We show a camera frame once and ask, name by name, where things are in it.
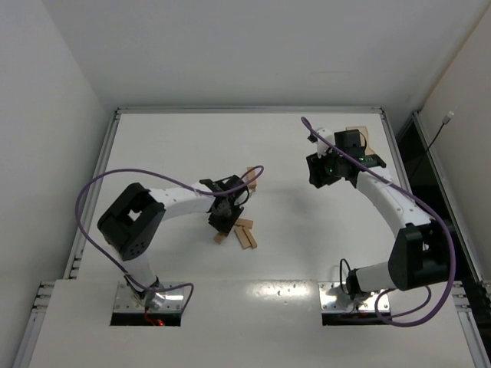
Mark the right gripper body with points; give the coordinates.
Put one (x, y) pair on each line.
(315, 173)

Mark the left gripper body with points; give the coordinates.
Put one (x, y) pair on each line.
(226, 221)

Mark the amber transparent plastic box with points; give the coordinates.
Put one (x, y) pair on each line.
(364, 138)

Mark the wood block with text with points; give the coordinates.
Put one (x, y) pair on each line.
(219, 238)

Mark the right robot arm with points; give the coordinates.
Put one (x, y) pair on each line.
(421, 255)

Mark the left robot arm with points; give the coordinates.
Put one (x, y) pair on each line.
(131, 222)

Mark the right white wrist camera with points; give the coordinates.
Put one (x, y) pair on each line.
(324, 139)

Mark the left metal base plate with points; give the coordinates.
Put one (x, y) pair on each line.
(129, 301)

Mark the metal base plate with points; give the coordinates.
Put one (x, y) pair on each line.
(129, 301)
(334, 301)

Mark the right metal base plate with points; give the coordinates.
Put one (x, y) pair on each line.
(334, 301)

